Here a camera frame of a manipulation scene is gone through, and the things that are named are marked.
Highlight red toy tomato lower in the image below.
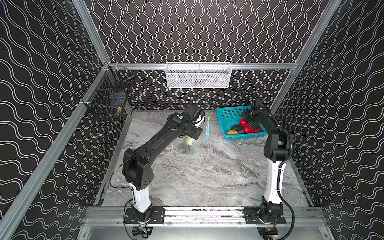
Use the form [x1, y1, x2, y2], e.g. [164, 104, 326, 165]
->
[243, 125, 252, 134]

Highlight black wire wall basket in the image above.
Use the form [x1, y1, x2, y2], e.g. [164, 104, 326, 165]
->
[82, 62, 136, 123]

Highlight yellow toy potato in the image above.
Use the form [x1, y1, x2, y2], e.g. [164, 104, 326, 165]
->
[226, 130, 239, 136]

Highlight dark toy eggplant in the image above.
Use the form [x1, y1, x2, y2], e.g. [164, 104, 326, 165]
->
[231, 124, 244, 132]

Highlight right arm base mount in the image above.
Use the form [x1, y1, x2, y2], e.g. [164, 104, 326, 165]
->
[242, 204, 287, 240]

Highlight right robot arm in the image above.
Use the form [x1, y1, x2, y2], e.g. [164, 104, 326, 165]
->
[241, 98, 293, 214]

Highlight clear zip top bag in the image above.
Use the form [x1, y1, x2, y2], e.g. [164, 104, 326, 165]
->
[171, 117, 210, 155]

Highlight red toy tomato upper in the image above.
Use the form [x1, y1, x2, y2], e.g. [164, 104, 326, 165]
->
[239, 119, 248, 126]

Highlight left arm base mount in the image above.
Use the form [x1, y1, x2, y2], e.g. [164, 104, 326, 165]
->
[124, 206, 166, 240]

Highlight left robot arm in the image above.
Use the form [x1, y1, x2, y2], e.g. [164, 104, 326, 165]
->
[122, 104, 205, 213]

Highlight teal plastic basket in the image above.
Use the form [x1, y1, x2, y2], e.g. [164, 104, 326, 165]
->
[217, 106, 268, 141]

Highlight white mesh wall basket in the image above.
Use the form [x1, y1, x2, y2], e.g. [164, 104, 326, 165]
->
[165, 62, 232, 89]

